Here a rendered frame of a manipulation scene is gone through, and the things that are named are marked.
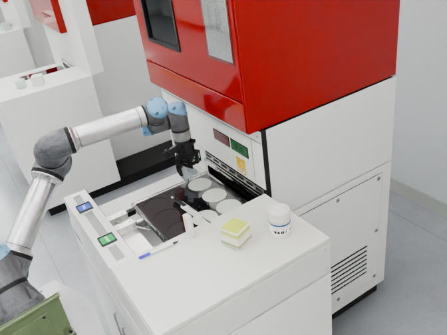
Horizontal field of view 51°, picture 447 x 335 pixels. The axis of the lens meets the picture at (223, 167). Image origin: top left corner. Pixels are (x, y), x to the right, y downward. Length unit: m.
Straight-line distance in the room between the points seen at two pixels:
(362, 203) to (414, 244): 0.92
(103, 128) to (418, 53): 1.97
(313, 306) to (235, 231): 0.40
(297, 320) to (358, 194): 0.73
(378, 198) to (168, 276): 1.17
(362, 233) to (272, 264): 0.94
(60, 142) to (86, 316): 0.58
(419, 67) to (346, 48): 1.26
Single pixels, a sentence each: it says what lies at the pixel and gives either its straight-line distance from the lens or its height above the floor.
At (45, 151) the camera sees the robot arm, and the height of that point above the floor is 1.28.
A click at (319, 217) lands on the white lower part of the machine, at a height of 0.72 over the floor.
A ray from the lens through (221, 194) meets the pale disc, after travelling 1.90.
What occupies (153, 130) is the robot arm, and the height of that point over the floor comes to 1.20.
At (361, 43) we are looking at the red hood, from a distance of 1.86.
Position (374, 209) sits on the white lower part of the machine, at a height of 0.60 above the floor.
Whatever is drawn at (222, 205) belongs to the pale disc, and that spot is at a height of 0.90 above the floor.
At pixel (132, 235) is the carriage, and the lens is 1.81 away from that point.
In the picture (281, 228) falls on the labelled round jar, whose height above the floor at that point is 1.01.
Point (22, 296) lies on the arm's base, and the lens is 1.53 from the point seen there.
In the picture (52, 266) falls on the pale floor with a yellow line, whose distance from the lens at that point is 3.31.
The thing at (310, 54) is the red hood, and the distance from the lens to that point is 1.69.
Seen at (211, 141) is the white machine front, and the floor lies 1.05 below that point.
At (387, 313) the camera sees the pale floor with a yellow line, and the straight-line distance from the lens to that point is 2.64.
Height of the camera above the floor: 1.94
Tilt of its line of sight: 30 degrees down
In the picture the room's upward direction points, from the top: 8 degrees counter-clockwise
